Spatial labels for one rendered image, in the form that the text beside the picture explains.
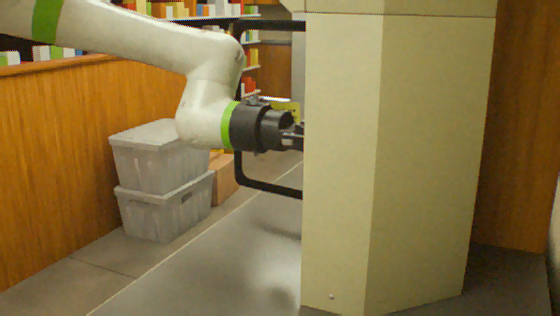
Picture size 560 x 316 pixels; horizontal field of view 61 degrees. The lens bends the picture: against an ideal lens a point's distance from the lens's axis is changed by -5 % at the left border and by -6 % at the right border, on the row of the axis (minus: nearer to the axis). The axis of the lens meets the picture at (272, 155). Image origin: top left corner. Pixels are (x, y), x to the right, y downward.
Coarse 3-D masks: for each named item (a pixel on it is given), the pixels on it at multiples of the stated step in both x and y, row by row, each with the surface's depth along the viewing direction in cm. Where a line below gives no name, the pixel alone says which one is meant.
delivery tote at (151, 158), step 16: (144, 128) 322; (160, 128) 322; (112, 144) 299; (128, 144) 293; (144, 144) 288; (160, 144) 285; (176, 144) 298; (128, 160) 299; (144, 160) 293; (160, 160) 288; (176, 160) 303; (192, 160) 321; (208, 160) 340; (128, 176) 304; (144, 176) 298; (160, 176) 292; (176, 176) 307; (192, 176) 325; (160, 192) 297
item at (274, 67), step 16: (256, 32) 111; (272, 32) 109; (288, 32) 106; (304, 32) 104; (256, 48) 112; (272, 48) 110; (288, 48) 107; (304, 48) 105; (256, 64) 113; (272, 64) 111; (288, 64) 108; (304, 64) 106; (256, 80) 114; (272, 80) 112; (288, 80) 109; (304, 80) 107; (272, 96) 113; (288, 96) 110; (304, 96) 108; (304, 112) 109; (256, 160) 119; (272, 160) 117; (288, 160) 114; (256, 176) 121; (272, 176) 118; (288, 176) 115
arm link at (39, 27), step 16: (16, 0) 85; (32, 0) 86; (48, 0) 87; (0, 16) 86; (16, 16) 86; (32, 16) 86; (48, 16) 87; (0, 32) 90; (16, 32) 89; (32, 32) 89; (48, 32) 89
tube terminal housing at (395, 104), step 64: (320, 0) 68; (384, 0) 65; (448, 0) 68; (320, 64) 71; (384, 64) 67; (448, 64) 71; (320, 128) 73; (384, 128) 70; (448, 128) 74; (320, 192) 76; (384, 192) 73; (448, 192) 77; (320, 256) 79; (384, 256) 76; (448, 256) 81
